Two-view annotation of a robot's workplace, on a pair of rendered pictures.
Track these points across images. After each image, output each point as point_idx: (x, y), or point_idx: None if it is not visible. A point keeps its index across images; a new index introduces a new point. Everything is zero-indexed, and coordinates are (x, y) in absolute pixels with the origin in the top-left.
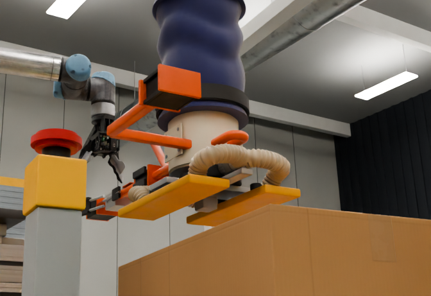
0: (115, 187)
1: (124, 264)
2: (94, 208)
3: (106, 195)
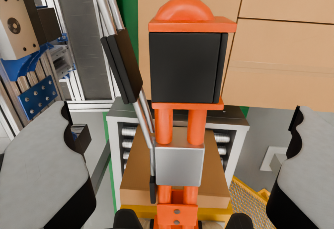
0: (150, 195)
1: (120, 195)
2: (142, 107)
3: (154, 149)
